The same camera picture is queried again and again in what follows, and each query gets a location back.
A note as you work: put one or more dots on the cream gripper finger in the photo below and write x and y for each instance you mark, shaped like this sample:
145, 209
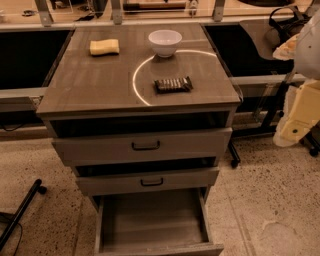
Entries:
286, 51
301, 113

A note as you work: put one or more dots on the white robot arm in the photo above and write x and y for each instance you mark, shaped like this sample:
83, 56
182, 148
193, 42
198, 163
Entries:
307, 54

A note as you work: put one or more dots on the top grey drawer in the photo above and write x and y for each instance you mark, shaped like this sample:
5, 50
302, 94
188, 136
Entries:
114, 149

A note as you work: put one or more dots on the middle grey drawer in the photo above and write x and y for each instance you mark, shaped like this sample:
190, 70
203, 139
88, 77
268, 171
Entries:
130, 183

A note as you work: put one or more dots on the grey three-drawer cabinet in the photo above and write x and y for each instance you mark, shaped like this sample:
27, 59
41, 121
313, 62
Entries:
114, 94

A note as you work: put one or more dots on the bottom grey open drawer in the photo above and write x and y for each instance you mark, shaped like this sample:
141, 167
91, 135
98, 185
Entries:
160, 223

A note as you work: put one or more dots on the black headset on table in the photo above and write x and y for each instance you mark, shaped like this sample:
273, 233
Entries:
289, 27

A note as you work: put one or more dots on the side table with black legs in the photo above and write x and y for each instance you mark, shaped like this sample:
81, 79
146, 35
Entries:
268, 45

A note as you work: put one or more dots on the white ceramic bowl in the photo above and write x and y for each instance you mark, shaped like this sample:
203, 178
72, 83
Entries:
164, 43

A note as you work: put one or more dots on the yellow sponge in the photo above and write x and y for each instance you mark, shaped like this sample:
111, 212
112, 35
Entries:
102, 47

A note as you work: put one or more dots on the black wheeled stand leg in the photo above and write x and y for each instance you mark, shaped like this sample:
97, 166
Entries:
12, 220

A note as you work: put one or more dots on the black top drawer handle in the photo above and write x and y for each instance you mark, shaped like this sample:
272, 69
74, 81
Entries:
146, 146

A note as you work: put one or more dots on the black drawer handle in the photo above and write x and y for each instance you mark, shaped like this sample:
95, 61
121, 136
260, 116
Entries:
146, 146
151, 183

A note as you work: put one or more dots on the black middle drawer handle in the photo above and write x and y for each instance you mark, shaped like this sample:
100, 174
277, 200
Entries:
151, 183

